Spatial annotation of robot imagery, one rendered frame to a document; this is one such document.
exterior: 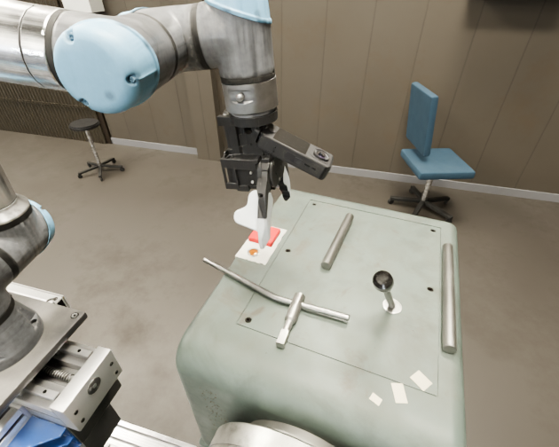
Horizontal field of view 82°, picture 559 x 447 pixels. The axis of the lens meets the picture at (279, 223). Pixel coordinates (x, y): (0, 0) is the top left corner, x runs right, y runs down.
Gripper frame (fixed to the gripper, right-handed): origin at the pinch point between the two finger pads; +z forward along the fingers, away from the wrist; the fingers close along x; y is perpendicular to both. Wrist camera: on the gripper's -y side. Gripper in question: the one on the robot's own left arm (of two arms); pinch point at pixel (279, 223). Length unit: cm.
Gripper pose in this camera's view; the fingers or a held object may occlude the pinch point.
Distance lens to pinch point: 58.0
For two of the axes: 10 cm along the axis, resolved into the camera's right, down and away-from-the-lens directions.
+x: -2.8, 5.8, -7.7
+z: 0.9, 8.1, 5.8
